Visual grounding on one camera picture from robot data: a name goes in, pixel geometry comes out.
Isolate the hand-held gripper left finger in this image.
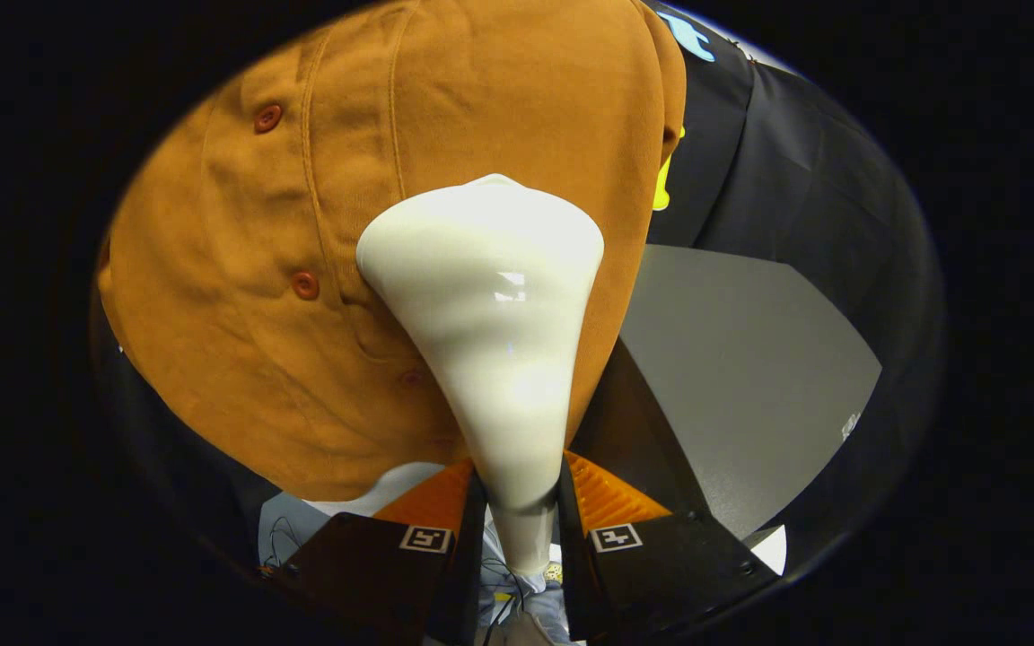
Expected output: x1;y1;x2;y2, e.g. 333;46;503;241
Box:
282;458;489;645

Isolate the brown button-up shirt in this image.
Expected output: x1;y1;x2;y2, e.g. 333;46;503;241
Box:
97;0;688;503

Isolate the white mannequin torso stand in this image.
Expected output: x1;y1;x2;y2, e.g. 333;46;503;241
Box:
306;462;446;518

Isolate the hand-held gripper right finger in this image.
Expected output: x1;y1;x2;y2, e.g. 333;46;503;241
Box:
556;450;780;642

